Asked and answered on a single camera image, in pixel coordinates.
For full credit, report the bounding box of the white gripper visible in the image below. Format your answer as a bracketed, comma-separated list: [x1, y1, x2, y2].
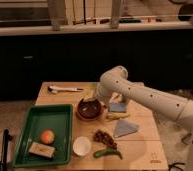
[95, 83, 113, 105]

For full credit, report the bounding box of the brown bowl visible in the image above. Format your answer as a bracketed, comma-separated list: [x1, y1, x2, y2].
[76, 98, 103, 121]

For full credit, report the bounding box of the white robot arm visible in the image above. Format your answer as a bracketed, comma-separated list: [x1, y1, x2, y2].
[95, 66, 193, 171]

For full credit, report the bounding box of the yellow banana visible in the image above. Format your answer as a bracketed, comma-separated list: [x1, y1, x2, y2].
[107, 113, 130, 120]

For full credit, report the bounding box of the grey triangular cloth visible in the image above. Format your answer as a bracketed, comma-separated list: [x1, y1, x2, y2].
[114, 119, 139, 138]

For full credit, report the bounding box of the brown grape bunch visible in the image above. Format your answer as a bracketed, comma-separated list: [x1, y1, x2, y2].
[93, 130, 117, 149]

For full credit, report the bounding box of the green cucumber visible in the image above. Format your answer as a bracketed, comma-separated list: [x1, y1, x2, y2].
[93, 148, 123, 159]

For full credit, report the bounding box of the small white bowl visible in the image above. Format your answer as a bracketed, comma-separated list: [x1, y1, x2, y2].
[73, 136, 91, 156]

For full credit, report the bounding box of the red yellow apple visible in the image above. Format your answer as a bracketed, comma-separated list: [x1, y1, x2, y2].
[40, 130, 54, 144]

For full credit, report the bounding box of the green plastic tray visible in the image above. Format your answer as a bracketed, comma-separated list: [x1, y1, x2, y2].
[13, 104, 73, 168]

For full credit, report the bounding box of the tan sponge block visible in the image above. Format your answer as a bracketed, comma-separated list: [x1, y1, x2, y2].
[29, 142, 55, 158]

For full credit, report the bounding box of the white handled tool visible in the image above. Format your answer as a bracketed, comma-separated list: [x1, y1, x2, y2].
[48, 86, 84, 94]

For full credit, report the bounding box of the black stand post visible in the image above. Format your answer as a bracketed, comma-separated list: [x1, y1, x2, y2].
[0, 129, 12, 171]

